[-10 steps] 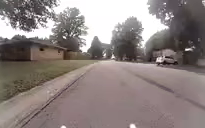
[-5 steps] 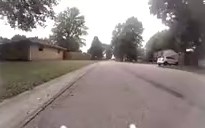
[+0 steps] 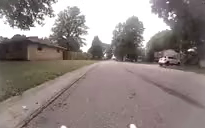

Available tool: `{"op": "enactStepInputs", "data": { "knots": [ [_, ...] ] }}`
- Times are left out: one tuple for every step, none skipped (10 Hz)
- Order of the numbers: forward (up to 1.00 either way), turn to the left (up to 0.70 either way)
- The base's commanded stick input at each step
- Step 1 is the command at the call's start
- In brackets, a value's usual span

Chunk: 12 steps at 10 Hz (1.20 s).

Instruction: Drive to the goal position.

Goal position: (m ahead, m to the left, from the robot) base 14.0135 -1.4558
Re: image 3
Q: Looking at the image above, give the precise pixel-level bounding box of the small conical tree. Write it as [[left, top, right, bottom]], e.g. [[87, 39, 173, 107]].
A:
[[87, 35, 105, 61]]

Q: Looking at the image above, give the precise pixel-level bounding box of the brown fence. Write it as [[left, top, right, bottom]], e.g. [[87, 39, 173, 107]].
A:
[[62, 50, 92, 61]]

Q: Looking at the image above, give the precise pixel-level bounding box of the group of trees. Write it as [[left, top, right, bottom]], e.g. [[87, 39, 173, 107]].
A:
[[110, 15, 146, 62], [145, 0, 205, 67]]

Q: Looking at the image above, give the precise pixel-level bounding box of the grey asphalt road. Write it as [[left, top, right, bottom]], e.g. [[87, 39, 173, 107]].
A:
[[18, 59, 205, 128]]

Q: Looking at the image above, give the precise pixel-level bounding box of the tall leafy tree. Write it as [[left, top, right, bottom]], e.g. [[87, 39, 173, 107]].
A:
[[49, 5, 90, 52]]

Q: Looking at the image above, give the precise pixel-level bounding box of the brick house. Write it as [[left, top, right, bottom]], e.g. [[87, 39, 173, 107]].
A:
[[0, 34, 68, 62]]

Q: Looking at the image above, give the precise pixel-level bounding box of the white car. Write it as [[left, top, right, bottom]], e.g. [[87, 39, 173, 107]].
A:
[[157, 55, 182, 67]]

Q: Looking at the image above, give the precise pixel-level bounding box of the concrete kerb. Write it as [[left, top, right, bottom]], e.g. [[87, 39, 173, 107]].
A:
[[0, 62, 99, 128]]

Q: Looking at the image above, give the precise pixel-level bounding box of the grass lawn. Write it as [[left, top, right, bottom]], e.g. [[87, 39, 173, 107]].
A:
[[0, 59, 98, 108]]

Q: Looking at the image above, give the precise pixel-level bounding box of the overhanging tree canopy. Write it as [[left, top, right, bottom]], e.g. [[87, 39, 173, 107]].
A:
[[0, 0, 58, 32]]

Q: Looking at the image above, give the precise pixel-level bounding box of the grass verge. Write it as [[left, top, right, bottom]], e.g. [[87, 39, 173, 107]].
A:
[[176, 63, 205, 78]]

